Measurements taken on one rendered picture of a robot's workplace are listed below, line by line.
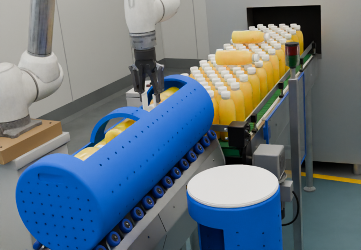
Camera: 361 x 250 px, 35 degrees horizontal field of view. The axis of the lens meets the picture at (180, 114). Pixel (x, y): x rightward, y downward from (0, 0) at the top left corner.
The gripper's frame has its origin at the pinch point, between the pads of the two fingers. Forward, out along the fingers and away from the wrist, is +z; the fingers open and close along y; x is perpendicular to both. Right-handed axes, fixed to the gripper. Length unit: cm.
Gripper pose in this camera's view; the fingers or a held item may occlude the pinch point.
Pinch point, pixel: (150, 102)
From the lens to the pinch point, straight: 204.0
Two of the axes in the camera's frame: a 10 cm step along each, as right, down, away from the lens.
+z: 0.9, 9.4, 3.2
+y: 9.2, 0.5, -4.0
